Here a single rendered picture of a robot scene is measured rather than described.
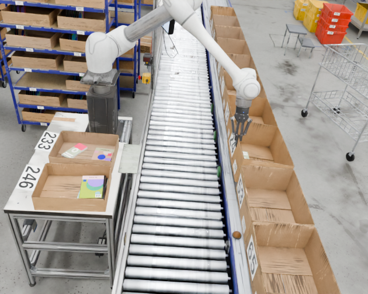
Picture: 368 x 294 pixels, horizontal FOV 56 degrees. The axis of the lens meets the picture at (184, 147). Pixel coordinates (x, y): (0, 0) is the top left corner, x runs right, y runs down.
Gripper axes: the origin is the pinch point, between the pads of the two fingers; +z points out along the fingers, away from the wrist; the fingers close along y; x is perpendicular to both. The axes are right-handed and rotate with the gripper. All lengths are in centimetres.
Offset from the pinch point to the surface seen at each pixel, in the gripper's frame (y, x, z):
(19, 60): 183, -139, -22
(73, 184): 94, 3, 34
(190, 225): 25, 24, 44
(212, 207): 11.4, 11.0, 38.2
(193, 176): 22.4, -13.3, 29.6
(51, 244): 106, 9, 71
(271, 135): -25.8, -21.0, 0.4
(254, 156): -14.2, -10.6, 12.1
